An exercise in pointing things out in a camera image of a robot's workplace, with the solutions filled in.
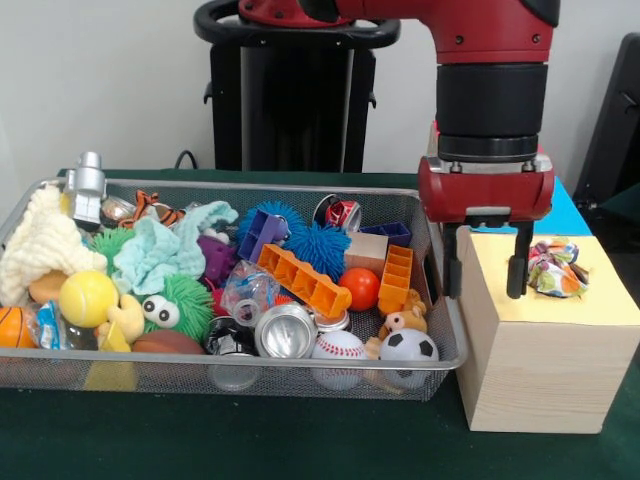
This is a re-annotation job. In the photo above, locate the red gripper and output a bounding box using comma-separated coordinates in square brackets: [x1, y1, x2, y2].
[417, 153, 556, 300]

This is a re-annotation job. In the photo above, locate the small polka-dot cloth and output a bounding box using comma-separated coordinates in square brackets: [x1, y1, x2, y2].
[527, 238, 591, 300]

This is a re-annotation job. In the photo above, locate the wooden box with three holes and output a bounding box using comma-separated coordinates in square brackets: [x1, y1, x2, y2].
[423, 121, 640, 434]

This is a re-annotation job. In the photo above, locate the short orange toy brick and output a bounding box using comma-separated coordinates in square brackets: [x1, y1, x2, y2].
[378, 244, 415, 314]

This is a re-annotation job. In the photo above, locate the soccer ball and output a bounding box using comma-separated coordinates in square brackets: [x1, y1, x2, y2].
[378, 328, 440, 390]

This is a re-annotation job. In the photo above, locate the dark green table cloth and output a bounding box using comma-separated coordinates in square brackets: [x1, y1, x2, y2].
[597, 183, 640, 241]
[0, 168, 640, 480]

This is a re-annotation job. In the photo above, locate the baseball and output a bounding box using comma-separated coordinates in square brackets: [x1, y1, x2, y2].
[312, 329, 367, 391]

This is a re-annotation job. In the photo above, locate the black upright panel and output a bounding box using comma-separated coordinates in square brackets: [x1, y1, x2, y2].
[573, 32, 640, 204]

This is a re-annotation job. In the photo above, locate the long orange toy brick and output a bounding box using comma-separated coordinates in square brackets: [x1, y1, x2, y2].
[256, 243, 353, 319]

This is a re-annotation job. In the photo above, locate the green spiky toy with eyes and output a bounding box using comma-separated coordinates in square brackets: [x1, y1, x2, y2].
[141, 273, 216, 347]

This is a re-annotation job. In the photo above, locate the mint green cloth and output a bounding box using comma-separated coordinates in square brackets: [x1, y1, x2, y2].
[112, 200, 240, 296]

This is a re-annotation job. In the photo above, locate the yellow ball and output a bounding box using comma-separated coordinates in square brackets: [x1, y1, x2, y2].
[58, 270, 120, 329]

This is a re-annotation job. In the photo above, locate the silver toy robot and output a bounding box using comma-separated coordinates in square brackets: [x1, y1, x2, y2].
[63, 151, 108, 224]

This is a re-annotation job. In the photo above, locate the cream knitted cloth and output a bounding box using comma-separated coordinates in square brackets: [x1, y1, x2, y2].
[0, 185, 108, 307]

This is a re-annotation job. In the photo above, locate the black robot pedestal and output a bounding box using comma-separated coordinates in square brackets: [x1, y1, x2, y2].
[193, 0, 401, 174]

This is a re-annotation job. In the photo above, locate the shallow wire mesh bin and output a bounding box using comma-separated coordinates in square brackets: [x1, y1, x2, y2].
[0, 177, 470, 403]

